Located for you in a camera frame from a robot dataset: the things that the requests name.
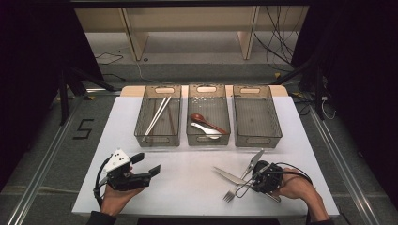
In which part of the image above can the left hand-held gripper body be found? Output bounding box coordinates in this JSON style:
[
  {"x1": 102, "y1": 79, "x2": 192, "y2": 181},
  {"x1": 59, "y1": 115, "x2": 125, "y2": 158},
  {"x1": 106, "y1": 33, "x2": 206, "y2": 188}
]
[{"x1": 102, "y1": 148, "x2": 153, "y2": 192}]

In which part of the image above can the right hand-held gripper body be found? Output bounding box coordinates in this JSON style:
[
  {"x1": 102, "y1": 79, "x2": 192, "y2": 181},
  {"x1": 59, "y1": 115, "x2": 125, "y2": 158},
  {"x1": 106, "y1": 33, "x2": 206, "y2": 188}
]
[{"x1": 239, "y1": 148, "x2": 284, "y2": 194}]

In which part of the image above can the silver fork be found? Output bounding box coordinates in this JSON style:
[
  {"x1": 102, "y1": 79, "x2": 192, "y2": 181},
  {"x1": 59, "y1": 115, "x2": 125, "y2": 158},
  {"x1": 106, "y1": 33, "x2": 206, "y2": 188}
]
[{"x1": 222, "y1": 179, "x2": 252, "y2": 203}]

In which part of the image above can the grey translucent plastic bin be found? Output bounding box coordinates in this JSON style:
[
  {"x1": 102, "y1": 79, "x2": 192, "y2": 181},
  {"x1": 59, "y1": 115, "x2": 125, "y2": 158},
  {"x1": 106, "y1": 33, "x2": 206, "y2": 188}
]
[
  {"x1": 186, "y1": 83, "x2": 232, "y2": 147},
  {"x1": 232, "y1": 84, "x2": 283, "y2": 149},
  {"x1": 133, "y1": 84, "x2": 183, "y2": 148}
]

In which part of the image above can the white chopstick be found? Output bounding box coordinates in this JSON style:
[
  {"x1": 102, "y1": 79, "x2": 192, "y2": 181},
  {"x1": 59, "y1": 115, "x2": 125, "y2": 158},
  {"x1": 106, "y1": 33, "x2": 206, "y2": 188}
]
[
  {"x1": 142, "y1": 96, "x2": 168, "y2": 142},
  {"x1": 145, "y1": 96, "x2": 173, "y2": 138}
]

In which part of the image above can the white ceramic spoon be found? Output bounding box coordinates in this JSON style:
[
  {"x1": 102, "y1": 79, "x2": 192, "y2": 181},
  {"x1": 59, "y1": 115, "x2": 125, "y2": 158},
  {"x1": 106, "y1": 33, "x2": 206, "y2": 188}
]
[{"x1": 190, "y1": 122, "x2": 222, "y2": 141}]

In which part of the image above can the brown wooden spoon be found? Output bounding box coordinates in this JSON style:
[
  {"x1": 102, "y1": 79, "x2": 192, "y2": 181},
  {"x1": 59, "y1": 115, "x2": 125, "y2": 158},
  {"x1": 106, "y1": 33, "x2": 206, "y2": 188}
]
[{"x1": 190, "y1": 112, "x2": 229, "y2": 135}]

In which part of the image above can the person's left hand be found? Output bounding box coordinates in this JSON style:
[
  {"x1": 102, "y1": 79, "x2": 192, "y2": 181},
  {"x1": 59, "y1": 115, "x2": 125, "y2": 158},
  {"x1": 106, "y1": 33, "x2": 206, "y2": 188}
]
[{"x1": 100, "y1": 183, "x2": 145, "y2": 217}]

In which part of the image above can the person's right hand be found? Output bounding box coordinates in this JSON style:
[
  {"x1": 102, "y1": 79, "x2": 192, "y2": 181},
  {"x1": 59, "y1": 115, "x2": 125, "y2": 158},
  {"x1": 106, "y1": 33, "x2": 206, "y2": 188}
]
[{"x1": 279, "y1": 168, "x2": 317, "y2": 202}]

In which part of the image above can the white table cover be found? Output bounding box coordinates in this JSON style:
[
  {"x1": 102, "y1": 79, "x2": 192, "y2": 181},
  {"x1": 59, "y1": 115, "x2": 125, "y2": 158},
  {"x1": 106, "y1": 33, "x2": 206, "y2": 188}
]
[{"x1": 71, "y1": 95, "x2": 341, "y2": 218}]

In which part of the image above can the wooden table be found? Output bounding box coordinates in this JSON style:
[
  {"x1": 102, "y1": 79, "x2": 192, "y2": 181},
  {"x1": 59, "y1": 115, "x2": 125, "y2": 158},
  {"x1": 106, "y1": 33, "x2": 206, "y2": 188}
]
[{"x1": 120, "y1": 84, "x2": 289, "y2": 98}]

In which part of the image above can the black tripod stand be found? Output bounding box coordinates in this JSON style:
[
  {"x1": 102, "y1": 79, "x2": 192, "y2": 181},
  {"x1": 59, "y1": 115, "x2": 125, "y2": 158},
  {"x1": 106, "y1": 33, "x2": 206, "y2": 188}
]
[{"x1": 57, "y1": 67, "x2": 118, "y2": 126}]

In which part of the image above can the black metal stand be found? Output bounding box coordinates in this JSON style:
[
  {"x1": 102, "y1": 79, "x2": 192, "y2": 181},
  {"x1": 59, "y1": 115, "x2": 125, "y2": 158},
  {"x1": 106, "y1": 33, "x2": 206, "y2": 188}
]
[{"x1": 271, "y1": 55, "x2": 327, "y2": 121}]

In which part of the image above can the light wooden desk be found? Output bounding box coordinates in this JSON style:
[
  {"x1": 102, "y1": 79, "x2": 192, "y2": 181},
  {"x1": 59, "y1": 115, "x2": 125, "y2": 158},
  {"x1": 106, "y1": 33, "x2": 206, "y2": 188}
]
[{"x1": 74, "y1": 6, "x2": 311, "y2": 62}]

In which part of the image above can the black curtain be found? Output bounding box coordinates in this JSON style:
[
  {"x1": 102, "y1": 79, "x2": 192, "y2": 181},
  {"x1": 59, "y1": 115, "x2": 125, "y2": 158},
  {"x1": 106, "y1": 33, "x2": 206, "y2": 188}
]
[
  {"x1": 0, "y1": 0, "x2": 104, "y2": 191},
  {"x1": 290, "y1": 0, "x2": 398, "y2": 207}
]

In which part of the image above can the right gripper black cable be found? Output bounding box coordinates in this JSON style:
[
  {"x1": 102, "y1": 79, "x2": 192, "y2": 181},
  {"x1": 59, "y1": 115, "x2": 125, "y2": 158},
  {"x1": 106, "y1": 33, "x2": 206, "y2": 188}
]
[{"x1": 264, "y1": 161, "x2": 314, "y2": 186}]

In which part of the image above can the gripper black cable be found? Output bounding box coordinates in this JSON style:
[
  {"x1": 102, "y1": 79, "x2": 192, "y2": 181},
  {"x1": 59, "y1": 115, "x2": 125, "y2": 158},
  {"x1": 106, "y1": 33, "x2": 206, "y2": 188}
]
[
  {"x1": 264, "y1": 161, "x2": 314, "y2": 186},
  {"x1": 93, "y1": 155, "x2": 114, "y2": 207}
]

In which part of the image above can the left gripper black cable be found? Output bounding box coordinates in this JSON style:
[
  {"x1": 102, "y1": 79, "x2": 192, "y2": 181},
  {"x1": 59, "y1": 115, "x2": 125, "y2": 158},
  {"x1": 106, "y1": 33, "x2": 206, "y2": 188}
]
[{"x1": 93, "y1": 155, "x2": 114, "y2": 207}]

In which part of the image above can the short aluminium floor rail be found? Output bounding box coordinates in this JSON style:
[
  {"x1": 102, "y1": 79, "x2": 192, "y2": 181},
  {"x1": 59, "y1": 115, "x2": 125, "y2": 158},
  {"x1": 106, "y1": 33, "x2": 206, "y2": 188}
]
[{"x1": 84, "y1": 88, "x2": 123, "y2": 97}]

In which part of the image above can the white floor cable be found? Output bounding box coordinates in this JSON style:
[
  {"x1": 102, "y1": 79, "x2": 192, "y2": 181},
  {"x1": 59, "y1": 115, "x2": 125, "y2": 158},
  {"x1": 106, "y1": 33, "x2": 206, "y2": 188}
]
[{"x1": 134, "y1": 60, "x2": 189, "y2": 86}]

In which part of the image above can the white cable with plug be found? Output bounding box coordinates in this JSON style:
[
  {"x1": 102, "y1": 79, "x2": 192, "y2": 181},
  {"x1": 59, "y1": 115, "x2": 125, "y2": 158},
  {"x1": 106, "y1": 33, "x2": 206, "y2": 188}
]
[{"x1": 320, "y1": 95, "x2": 336, "y2": 120}]

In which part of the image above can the black floor cable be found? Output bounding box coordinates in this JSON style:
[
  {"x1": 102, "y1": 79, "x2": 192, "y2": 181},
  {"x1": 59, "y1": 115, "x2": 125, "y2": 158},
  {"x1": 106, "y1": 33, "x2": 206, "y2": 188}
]
[{"x1": 94, "y1": 51, "x2": 125, "y2": 67}]

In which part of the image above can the bundle of black cables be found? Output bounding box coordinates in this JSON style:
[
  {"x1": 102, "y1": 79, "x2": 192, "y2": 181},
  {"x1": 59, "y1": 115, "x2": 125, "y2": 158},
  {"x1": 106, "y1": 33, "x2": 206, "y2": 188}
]
[{"x1": 253, "y1": 6, "x2": 301, "y2": 73}]

